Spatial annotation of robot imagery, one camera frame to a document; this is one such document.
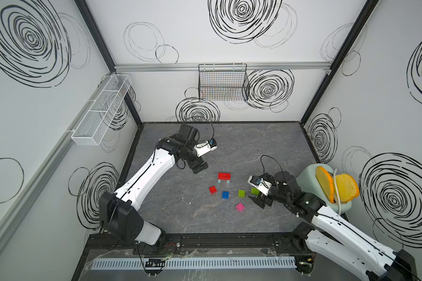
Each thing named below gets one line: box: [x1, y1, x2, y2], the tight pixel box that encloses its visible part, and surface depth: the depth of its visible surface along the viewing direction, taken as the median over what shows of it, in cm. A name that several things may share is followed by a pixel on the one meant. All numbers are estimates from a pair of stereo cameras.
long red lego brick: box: [218, 172, 232, 181], surface depth 91 cm
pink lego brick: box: [235, 202, 245, 212], surface depth 84 cm
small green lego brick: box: [237, 189, 246, 198], surface depth 88 cm
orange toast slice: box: [315, 166, 335, 204], surface depth 71 cm
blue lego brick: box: [221, 190, 230, 200], surface depth 89 cm
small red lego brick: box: [208, 185, 218, 195], surface depth 91 cm
